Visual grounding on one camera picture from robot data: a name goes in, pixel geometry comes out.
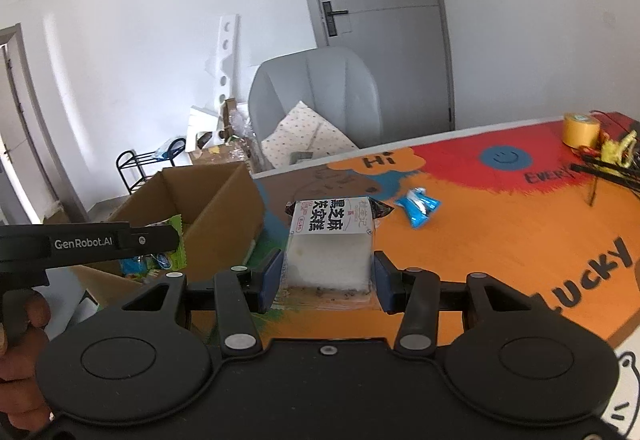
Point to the white box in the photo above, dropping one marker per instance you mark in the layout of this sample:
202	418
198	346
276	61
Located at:
202	128

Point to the grey side door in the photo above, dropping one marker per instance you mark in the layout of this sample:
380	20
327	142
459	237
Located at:
30	130

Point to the person's left hand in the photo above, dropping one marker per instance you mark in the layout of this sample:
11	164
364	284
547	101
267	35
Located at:
20	385

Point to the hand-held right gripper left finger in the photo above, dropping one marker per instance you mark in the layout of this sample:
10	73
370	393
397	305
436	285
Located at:
274	280

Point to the yellow tape roll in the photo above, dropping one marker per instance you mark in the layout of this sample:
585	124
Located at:
580	130

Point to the green snack packet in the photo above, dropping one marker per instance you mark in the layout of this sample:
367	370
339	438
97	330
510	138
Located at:
176	240

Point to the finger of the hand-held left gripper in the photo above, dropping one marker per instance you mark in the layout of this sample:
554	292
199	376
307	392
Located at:
152	240

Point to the white dotted cushion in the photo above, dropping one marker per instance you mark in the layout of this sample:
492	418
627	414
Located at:
305	135

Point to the grey chair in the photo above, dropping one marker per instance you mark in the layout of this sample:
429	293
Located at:
330	85

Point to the white cake packet black print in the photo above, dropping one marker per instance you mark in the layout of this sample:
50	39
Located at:
330	260

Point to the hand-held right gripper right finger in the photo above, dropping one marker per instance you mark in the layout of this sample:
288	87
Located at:
383	282

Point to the white foam board with holes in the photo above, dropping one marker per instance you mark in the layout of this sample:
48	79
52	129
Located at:
225	65

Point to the clear plastic bag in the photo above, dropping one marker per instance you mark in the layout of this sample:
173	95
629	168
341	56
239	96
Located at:
240	135

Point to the colourful printed table mat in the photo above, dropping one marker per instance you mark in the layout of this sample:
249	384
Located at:
500	245

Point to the yellow-green toy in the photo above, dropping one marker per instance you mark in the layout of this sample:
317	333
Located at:
620	148

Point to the small blue snack packet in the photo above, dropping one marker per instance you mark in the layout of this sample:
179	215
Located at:
419	207

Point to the brown cardboard box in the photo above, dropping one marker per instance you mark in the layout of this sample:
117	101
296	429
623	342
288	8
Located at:
220	210

